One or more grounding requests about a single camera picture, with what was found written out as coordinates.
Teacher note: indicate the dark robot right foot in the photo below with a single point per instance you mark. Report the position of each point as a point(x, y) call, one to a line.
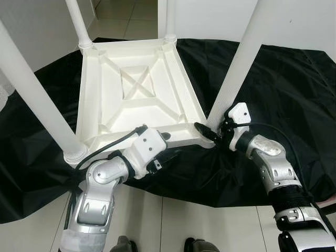
point(202, 245)

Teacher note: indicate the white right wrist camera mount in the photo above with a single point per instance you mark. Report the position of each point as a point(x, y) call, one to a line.
point(239, 113)

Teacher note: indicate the grey robot left foot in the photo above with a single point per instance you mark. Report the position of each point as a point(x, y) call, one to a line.
point(123, 245)

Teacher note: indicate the white plastic children table top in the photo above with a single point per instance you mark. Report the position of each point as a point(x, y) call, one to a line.
point(105, 105)

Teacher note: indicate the black metal table leg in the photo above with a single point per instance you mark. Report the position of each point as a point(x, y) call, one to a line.
point(328, 207)

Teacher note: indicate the black cloth table cover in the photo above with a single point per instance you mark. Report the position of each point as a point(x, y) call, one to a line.
point(294, 94)

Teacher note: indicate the white tapered plastic table leg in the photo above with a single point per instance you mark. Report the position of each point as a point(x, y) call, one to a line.
point(31, 89)
point(241, 58)
point(79, 23)
point(170, 18)

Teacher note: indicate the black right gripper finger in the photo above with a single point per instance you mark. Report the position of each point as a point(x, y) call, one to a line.
point(206, 131)

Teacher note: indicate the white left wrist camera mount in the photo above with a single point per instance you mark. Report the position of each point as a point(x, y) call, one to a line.
point(146, 147)

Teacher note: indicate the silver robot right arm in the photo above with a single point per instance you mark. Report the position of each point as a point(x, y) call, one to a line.
point(275, 168)

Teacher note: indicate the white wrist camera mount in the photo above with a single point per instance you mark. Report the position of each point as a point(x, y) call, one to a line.
point(239, 113)
point(146, 147)

